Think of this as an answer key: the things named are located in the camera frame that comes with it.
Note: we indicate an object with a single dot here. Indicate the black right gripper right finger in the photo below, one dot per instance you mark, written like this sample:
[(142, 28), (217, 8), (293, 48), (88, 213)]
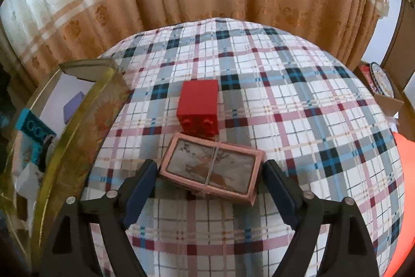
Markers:
[(348, 251)]

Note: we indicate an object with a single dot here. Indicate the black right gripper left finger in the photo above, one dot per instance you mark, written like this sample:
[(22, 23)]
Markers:
[(70, 251)]

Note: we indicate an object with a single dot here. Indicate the pink deer picture box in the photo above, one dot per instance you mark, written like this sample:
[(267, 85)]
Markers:
[(213, 168)]

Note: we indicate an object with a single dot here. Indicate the red toy building block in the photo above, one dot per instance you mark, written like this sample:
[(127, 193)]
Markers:
[(197, 110)]

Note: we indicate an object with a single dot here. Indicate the gold metal tin tray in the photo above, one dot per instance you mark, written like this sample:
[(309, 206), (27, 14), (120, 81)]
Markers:
[(72, 158)]

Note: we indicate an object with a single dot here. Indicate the white box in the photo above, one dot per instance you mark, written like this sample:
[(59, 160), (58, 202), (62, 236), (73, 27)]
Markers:
[(27, 184)]

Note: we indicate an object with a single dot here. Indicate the teal toy building block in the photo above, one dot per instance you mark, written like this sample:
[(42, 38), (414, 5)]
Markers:
[(36, 131)]

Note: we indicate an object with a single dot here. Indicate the plaid tablecloth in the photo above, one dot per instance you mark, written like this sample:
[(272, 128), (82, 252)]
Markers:
[(278, 93)]

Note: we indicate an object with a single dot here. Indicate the purple cube block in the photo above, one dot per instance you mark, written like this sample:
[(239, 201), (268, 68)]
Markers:
[(71, 106)]

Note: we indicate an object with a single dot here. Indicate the cardboard box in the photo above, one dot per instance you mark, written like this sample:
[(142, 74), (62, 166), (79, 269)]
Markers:
[(389, 105)]

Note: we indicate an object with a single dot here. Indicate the white paper tray liner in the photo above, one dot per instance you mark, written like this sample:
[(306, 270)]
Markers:
[(67, 87)]

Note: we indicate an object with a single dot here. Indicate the round cookie tin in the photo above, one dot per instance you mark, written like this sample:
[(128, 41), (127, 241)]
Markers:
[(381, 80)]

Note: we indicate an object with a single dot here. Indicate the brown wooden door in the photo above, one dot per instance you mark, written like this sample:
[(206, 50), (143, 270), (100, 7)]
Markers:
[(399, 59)]

